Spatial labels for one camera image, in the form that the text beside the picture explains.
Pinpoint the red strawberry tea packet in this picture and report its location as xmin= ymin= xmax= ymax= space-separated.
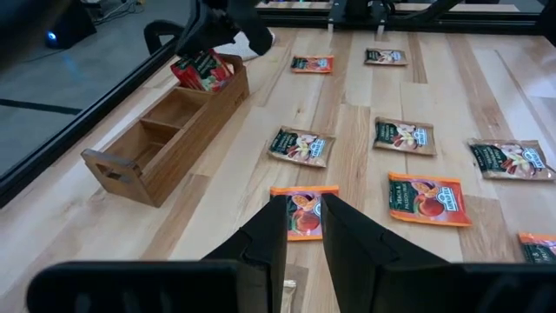
xmin=190 ymin=48 xmax=235 ymax=92
xmin=169 ymin=56 xmax=205 ymax=90

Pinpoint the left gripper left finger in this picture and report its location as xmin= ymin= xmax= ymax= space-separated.
xmin=25 ymin=194 xmax=288 ymax=313

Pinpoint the orange peach passionfruit tea packet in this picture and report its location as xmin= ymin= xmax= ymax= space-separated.
xmin=289 ymin=55 xmax=335 ymax=74
xmin=387 ymin=171 xmax=473 ymax=228
xmin=517 ymin=231 xmax=556 ymax=265
xmin=268 ymin=185 xmax=340 ymax=243

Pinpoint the wooden tea organizer box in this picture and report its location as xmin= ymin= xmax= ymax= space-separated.
xmin=81 ymin=52 xmax=251 ymax=209

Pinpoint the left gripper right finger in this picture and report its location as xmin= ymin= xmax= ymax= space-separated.
xmin=320 ymin=193 xmax=556 ymax=313

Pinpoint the gold vanilla cinnamon tea packet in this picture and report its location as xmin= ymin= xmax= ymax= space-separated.
xmin=467 ymin=137 xmax=556 ymax=182
xmin=267 ymin=125 xmax=336 ymax=169
xmin=372 ymin=116 xmax=438 ymax=157
xmin=363 ymin=47 xmax=409 ymax=67

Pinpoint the black curved clamp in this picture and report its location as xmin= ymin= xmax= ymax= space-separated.
xmin=142 ymin=19 xmax=186 ymax=56

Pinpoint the black device with blue light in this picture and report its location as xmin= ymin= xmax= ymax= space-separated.
xmin=43 ymin=2 xmax=97 ymax=50

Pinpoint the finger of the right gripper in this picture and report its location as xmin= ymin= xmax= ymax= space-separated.
xmin=235 ymin=8 xmax=276 ymax=57
xmin=175 ymin=12 xmax=241 ymax=57

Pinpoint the floor cable bundle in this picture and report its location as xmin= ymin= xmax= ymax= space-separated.
xmin=90 ymin=0 xmax=144 ymax=23

